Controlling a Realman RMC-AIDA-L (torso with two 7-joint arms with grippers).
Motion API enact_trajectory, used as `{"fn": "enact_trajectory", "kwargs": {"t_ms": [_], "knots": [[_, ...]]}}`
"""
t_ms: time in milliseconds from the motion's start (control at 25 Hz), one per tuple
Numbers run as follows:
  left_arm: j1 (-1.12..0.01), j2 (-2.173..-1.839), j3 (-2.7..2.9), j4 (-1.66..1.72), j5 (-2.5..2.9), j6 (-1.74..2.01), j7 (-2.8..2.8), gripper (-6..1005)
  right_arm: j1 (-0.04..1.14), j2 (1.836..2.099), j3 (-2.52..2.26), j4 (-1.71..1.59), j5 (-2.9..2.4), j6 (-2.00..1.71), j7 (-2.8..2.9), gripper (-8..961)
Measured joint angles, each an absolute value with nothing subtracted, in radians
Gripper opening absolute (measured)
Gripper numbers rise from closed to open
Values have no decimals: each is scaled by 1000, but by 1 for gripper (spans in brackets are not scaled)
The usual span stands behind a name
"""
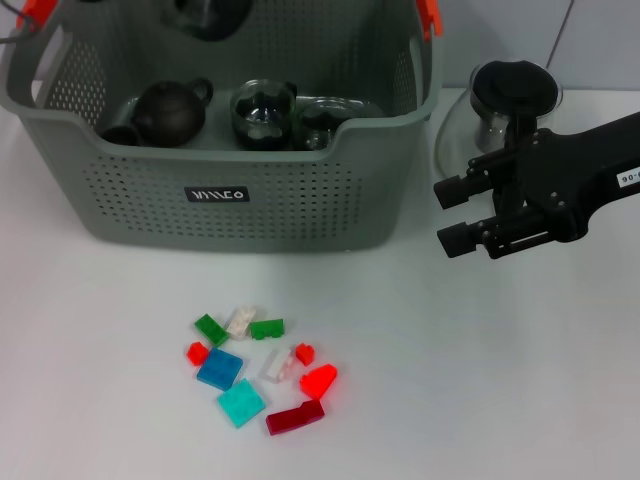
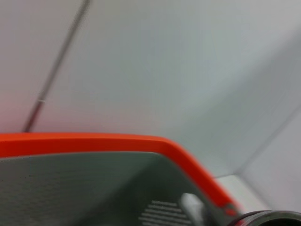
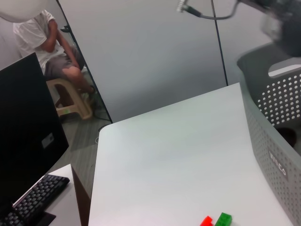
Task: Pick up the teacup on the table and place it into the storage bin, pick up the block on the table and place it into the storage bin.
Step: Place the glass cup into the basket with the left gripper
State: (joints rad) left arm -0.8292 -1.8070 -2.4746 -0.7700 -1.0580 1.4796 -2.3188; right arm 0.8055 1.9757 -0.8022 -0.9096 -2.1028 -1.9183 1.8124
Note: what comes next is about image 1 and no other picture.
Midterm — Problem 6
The green flat toy brick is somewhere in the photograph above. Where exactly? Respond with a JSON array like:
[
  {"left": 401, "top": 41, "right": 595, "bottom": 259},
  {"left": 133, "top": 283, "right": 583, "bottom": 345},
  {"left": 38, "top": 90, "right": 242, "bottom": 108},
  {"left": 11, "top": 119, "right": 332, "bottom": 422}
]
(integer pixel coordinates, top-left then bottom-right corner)
[{"left": 193, "top": 313, "right": 231, "bottom": 349}]

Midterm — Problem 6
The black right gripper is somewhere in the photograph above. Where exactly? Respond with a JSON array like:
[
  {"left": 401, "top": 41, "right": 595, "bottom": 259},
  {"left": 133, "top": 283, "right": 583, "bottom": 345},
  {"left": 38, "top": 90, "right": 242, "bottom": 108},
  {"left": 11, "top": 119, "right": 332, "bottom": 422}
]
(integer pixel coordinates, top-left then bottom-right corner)
[{"left": 432, "top": 110, "right": 640, "bottom": 260}]

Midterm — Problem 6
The small black clay cup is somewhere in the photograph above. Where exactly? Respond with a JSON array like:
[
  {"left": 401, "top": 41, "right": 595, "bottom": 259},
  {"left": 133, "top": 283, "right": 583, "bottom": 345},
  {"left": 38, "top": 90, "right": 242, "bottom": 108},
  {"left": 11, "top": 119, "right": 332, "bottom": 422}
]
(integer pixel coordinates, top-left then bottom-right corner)
[{"left": 98, "top": 124, "right": 141, "bottom": 148}]

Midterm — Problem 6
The grey-green perforated storage bin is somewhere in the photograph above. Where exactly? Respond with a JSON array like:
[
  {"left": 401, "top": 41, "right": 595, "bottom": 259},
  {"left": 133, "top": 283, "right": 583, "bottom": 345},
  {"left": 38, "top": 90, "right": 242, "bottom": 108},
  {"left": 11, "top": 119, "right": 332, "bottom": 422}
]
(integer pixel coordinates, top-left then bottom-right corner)
[{"left": 0, "top": 0, "right": 445, "bottom": 255}]

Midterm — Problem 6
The bright red sloped brick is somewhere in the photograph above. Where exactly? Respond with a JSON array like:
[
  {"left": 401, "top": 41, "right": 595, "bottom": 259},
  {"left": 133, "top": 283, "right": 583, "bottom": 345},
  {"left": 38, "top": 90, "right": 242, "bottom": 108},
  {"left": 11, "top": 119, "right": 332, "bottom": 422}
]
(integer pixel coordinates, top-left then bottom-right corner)
[{"left": 299, "top": 363, "right": 339, "bottom": 401}]

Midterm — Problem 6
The dark red long brick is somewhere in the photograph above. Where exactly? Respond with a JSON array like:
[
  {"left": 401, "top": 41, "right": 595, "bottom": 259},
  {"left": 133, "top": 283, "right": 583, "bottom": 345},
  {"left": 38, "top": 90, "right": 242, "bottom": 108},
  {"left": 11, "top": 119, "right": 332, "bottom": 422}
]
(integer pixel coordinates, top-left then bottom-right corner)
[{"left": 265, "top": 398, "right": 326, "bottom": 437}]

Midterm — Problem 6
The grey left arm cable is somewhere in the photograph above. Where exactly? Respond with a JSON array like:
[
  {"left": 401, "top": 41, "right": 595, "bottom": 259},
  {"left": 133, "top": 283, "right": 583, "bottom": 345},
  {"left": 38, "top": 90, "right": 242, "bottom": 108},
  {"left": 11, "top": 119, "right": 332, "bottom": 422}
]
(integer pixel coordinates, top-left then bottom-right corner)
[{"left": 0, "top": 13, "right": 45, "bottom": 45}]

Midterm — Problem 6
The green car-shaped toy brick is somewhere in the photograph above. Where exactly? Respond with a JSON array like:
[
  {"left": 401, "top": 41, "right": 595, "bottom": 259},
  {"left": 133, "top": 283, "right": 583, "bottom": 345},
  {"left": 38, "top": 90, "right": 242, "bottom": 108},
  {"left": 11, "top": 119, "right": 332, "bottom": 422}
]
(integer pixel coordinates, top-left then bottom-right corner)
[{"left": 248, "top": 318, "right": 286, "bottom": 342}]

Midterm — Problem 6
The glass pitcher with black handle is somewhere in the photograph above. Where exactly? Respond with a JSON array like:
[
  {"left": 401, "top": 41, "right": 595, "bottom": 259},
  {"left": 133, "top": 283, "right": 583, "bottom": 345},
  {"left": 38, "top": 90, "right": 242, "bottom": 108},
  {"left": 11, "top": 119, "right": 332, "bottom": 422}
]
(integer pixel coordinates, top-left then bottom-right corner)
[{"left": 433, "top": 58, "right": 565, "bottom": 181}]

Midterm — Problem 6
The white toy brick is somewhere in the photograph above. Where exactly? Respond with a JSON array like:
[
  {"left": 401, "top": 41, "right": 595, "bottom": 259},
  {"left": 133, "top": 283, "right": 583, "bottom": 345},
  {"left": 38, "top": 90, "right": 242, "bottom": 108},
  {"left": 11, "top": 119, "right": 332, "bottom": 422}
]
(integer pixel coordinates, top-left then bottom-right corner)
[
  {"left": 262, "top": 346, "right": 296, "bottom": 385},
  {"left": 224, "top": 306, "right": 261, "bottom": 341}
]

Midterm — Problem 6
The black clay teapot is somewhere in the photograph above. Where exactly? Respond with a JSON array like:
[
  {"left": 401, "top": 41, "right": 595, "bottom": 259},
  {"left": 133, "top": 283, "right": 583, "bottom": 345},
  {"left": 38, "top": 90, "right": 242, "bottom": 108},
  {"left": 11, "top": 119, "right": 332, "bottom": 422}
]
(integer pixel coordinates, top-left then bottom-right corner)
[{"left": 130, "top": 77, "right": 215, "bottom": 149}]

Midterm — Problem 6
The teal square toy brick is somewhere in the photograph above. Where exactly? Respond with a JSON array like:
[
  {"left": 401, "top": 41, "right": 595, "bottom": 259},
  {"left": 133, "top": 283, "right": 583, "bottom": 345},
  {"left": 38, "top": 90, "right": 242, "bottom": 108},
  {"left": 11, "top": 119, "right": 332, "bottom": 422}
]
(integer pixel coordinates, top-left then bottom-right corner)
[{"left": 215, "top": 378, "right": 267, "bottom": 430}]

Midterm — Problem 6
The blue toy brick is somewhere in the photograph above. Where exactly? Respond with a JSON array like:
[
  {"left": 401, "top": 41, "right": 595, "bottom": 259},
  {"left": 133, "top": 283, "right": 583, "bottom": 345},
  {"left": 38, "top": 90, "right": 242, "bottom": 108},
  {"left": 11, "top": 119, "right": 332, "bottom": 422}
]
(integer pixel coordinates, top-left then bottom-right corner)
[{"left": 196, "top": 347, "right": 246, "bottom": 392}]

